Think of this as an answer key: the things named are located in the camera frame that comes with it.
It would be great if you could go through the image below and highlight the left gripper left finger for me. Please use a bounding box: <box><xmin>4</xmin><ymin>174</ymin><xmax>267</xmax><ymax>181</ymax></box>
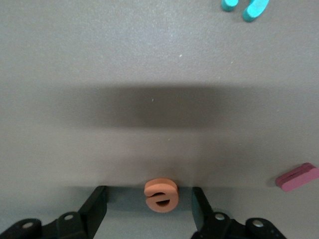
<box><xmin>0</xmin><ymin>185</ymin><xmax>109</xmax><ymax>239</ymax></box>

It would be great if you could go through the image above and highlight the teal foam letter c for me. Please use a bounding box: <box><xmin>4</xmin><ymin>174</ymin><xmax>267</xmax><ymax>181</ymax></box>
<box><xmin>221</xmin><ymin>0</ymin><xmax>270</xmax><ymax>22</ymax></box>

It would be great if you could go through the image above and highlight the maroon foam letter l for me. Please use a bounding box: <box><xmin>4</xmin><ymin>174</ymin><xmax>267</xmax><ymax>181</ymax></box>
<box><xmin>276</xmin><ymin>162</ymin><xmax>319</xmax><ymax>192</ymax></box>

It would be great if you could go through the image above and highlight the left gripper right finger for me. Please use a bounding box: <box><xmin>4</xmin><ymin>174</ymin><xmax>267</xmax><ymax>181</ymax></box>
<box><xmin>190</xmin><ymin>186</ymin><xmax>288</xmax><ymax>239</ymax></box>

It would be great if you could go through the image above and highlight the orange foam letter e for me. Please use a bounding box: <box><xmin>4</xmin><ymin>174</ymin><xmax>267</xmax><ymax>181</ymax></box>
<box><xmin>144</xmin><ymin>177</ymin><xmax>179</xmax><ymax>214</ymax></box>

